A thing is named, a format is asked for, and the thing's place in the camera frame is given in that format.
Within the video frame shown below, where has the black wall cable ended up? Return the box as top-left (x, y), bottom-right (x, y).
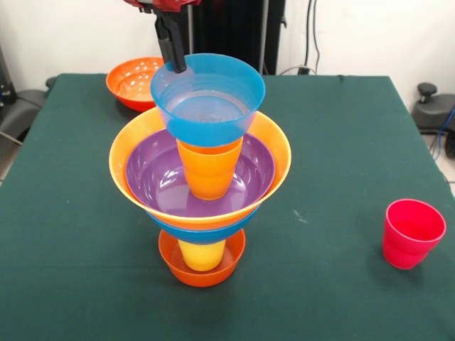
top-left (277, 0), bottom-right (323, 76)

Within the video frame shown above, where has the large blue bowl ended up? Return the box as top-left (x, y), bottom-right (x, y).
top-left (145, 207), bottom-right (260, 245)

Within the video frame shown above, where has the pink cup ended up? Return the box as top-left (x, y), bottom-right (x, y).
top-left (382, 198), bottom-right (447, 271)

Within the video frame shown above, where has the black computer tower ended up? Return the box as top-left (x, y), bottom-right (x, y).
top-left (0, 45), bottom-right (17, 106)

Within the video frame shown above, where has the dark green tablecloth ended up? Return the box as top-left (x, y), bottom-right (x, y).
top-left (0, 72), bottom-right (455, 341)

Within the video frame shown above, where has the grey black floor base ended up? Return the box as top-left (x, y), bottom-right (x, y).
top-left (411, 82), bottom-right (455, 159)
top-left (0, 76), bottom-right (58, 143)

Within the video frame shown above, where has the small red bowl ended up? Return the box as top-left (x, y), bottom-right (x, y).
top-left (158, 229), bottom-right (247, 288)

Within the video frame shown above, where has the yellow cup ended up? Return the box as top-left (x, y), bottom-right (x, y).
top-left (177, 239), bottom-right (227, 273)

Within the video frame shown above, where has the orange cup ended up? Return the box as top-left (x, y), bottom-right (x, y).
top-left (176, 136), bottom-right (245, 201)

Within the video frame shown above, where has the large orange bowl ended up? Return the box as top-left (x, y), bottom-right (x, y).
top-left (108, 106), bottom-right (293, 231)

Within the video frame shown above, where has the purple bowl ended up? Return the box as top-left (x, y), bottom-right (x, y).
top-left (124, 127), bottom-right (277, 218)

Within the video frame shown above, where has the small blue bowl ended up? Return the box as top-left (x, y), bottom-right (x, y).
top-left (149, 53), bottom-right (267, 148)

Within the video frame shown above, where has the blue cable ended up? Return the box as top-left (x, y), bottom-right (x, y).
top-left (429, 106), bottom-right (455, 157)

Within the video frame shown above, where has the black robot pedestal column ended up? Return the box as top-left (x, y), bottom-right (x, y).
top-left (177, 0), bottom-right (287, 75)

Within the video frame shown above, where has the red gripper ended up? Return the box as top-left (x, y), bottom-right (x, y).
top-left (122, 0), bottom-right (203, 74)

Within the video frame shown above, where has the large red bowl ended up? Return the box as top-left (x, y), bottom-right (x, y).
top-left (105, 56), bottom-right (166, 112)

